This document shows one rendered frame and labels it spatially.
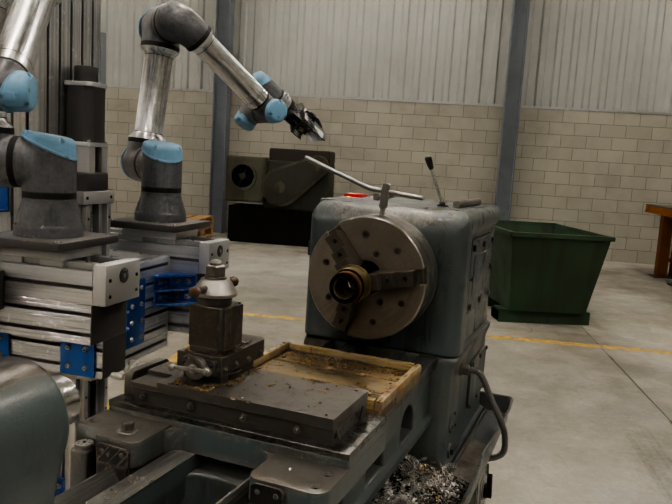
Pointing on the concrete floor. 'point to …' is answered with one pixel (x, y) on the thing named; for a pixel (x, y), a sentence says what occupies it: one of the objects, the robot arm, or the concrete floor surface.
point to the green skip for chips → (544, 272)
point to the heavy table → (662, 240)
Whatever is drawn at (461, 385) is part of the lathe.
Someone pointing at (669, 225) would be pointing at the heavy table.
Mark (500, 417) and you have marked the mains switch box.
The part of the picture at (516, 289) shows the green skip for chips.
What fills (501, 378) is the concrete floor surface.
